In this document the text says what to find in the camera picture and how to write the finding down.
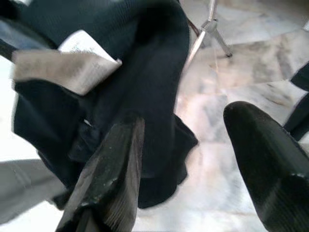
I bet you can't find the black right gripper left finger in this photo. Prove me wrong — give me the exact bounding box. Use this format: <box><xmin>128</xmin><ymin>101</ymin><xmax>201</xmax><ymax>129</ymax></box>
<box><xmin>55</xmin><ymin>116</ymin><xmax>146</xmax><ymax>232</ymax></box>

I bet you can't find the plain black garment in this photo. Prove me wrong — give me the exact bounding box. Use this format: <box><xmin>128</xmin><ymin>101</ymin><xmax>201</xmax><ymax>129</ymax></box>
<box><xmin>0</xmin><ymin>0</ymin><xmax>199</xmax><ymax>210</ymax></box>

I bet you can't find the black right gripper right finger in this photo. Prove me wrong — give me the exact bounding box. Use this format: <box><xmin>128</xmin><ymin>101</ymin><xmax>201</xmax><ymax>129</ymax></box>
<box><xmin>223</xmin><ymin>101</ymin><xmax>309</xmax><ymax>232</ymax></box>

